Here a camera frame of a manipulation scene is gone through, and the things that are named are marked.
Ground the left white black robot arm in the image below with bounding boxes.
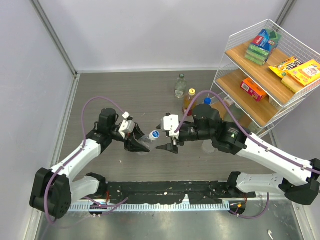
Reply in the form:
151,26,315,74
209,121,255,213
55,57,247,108
29,108,151,219

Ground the amber tea bottle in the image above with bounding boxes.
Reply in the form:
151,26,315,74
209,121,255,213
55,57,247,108
182,92,197,117

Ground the yellow sponge pack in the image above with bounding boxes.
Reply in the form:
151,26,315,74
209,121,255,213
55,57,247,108
281,59,320,94

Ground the green sponge pack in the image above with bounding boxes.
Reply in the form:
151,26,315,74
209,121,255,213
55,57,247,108
244,28,282,66

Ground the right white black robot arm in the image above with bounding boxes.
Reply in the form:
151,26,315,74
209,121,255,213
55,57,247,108
156,104,320,206

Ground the clear plastic bottle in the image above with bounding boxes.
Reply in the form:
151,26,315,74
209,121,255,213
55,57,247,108
138,134,158,156

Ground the yellow candy bag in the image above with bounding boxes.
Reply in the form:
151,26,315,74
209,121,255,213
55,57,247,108
268,56,304,79

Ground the small white box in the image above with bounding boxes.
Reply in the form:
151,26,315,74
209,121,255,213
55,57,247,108
223,97,234,107

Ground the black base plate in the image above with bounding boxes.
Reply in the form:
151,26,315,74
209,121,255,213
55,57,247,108
88,180,256,205

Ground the green cap glass bottle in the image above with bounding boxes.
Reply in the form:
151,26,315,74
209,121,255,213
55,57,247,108
174,73,187,99

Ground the white slotted cable duct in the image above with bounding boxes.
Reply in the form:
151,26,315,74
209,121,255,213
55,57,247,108
68,200,230,213

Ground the white wire shelf rack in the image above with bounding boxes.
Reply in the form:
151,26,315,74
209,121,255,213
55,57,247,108
213,19,320,137

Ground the yellow bottle cap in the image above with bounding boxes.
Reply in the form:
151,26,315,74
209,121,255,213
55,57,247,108
188,88,196,96

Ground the dark blue bottle cap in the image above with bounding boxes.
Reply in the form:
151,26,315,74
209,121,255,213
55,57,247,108
203,97,212,105

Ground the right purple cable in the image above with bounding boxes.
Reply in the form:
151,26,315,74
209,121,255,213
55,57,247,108
174,90,320,219

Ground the clear bottle blue cap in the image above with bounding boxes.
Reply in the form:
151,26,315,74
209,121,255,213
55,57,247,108
202,140,216,154

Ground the clear glass on shelf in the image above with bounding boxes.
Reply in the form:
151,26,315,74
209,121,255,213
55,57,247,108
248,121,262,134

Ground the blue white bottle cap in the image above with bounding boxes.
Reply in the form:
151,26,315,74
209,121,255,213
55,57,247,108
149,130,160,141

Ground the orange red box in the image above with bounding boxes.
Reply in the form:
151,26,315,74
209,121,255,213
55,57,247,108
240,77,267,102

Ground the green grey cup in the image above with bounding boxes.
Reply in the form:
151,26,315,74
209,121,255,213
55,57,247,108
223,103,245,123

